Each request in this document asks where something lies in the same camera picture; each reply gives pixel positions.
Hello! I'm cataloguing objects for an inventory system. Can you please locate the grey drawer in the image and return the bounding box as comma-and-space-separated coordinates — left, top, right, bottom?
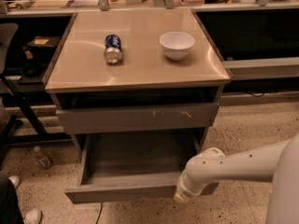
64, 132, 220, 205
56, 103, 219, 134

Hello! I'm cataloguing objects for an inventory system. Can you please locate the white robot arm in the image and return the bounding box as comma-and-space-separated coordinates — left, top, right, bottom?
174, 134, 299, 224

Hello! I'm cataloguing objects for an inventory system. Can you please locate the grey top drawer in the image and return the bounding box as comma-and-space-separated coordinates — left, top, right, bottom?
56, 103, 219, 134

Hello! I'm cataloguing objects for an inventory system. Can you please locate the grey drawer cabinet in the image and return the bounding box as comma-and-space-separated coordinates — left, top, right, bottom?
46, 8, 230, 150

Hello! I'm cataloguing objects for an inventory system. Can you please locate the plastic bottle on floor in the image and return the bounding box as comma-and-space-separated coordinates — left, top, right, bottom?
34, 146, 53, 169

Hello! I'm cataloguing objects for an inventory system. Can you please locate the white shoe lower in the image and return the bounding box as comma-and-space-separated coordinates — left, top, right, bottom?
24, 208, 42, 224

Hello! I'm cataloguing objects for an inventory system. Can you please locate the white shoe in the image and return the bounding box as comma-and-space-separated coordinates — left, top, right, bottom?
24, 208, 42, 224
8, 175, 21, 189

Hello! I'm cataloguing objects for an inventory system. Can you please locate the white bowl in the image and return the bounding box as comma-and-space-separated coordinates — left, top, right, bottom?
159, 32, 195, 61

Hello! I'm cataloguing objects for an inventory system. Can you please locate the blue soda can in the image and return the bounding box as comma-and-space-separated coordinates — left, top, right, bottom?
104, 35, 122, 64

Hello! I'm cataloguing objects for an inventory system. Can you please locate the white shoe upper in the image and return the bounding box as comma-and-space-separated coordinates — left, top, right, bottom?
8, 175, 21, 189

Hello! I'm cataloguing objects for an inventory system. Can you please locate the dark trouser leg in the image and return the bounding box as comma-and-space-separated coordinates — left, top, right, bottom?
0, 176, 24, 224

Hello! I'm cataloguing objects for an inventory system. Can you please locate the black box with label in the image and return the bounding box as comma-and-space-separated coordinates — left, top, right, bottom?
27, 35, 61, 56

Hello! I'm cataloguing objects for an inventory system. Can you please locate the black floor cable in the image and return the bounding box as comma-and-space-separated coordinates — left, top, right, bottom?
94, 203, 104, 224

